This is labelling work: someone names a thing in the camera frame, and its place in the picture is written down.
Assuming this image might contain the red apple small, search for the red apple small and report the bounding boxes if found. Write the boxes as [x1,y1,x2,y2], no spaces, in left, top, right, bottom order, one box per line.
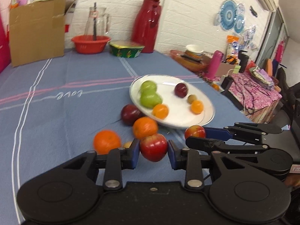
[184,125,206,139]

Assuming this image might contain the large orange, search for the large orange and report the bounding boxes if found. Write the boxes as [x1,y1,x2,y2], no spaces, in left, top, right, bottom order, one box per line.
[93,130,122,155]
[132,117,158,140]

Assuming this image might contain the small orange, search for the small orange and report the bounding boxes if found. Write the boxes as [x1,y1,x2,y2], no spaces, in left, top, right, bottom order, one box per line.
[152,104,169,119]
[190,100,204,114]

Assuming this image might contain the brown longan fruit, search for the brown longan fruit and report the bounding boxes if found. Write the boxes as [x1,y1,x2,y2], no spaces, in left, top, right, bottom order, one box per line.
[123,141,132,148]
[187,94,197,104]

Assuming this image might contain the dark plum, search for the dark plum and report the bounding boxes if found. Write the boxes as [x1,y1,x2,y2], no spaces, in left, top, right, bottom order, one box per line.
[121,104,144,126]
[174,83,188,98]

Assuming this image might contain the green apple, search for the green apple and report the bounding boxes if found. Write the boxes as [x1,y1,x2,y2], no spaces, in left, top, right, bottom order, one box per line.
[140,90,163,109]
[140,80,157,93]

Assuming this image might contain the white ceramic plate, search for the white ceramic plate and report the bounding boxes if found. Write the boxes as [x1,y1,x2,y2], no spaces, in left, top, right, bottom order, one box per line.
[129,74,216,129]

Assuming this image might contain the pink patterned side tablecloth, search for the pink patterned side tablecloth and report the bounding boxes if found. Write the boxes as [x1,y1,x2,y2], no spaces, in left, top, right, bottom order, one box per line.
[229,73,282,123]

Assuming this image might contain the dark plum back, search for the dark plum back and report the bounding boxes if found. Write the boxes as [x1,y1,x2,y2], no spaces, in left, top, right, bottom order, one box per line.
[121,104,144,126]

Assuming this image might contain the pink thermos bottle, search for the pink thermos bottle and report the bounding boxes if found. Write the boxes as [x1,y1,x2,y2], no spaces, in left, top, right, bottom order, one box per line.
[205,50,223,79]

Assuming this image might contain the blue striped tablecloth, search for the blue striped tablecloth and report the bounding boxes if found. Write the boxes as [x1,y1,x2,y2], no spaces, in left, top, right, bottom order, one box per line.
[1,51,247,224]

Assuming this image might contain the stacked white bowls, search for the stacked white bowls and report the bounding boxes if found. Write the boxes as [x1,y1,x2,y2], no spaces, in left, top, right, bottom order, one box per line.
[184,44,204,60]

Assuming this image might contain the green foil bowl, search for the green foil bowl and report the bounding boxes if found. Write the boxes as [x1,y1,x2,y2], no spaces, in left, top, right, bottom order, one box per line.
[109,41,144,58]

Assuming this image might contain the blue paper fan decoration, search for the blue paper fan decoration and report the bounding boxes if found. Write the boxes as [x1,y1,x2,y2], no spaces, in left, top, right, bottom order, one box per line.
[213,0,246,34]

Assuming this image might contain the red plastic basin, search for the red plastic basin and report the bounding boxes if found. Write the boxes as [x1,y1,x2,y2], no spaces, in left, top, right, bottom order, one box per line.
[71,35,111,54]

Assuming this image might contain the red thermos jug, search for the red thermos jug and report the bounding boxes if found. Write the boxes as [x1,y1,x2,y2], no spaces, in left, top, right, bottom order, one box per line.
[131,0,162,53]

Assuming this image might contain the black straw in pitcher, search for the black straw in pitcher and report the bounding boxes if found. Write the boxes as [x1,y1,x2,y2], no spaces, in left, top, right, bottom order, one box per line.
[93,2,97,41]

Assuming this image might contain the glass pitcher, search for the glass pitcher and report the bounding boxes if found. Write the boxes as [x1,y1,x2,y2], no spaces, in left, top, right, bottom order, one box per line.
[84,7,111,36]

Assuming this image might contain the cardboard box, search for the cardboard box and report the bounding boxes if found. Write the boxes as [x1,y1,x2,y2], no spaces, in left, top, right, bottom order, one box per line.
[9,0,66,67]

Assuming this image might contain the magenta gift bag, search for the magenta gift bag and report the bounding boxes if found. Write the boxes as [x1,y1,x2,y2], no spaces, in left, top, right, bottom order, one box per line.
[0,17,11,72]

